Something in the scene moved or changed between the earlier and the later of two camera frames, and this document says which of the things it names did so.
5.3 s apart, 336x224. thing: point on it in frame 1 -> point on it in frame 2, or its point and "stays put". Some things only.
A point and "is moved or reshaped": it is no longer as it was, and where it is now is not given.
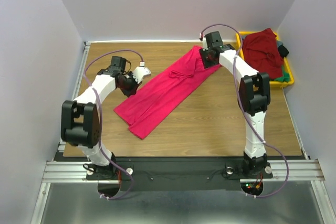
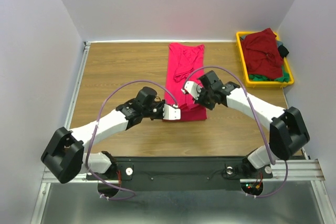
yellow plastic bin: x=239 y=38 stays put
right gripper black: x=206 y=63 -> x=210 y=105
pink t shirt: x=145 y=109 is moved or reshaped
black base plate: x=175 y=173 stays put
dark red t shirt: x=260 y=50 stays put
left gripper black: x=133 y=91 -> x=160 y=116
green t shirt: x=285 y=78 stays put
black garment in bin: x=283 y=51 stays put
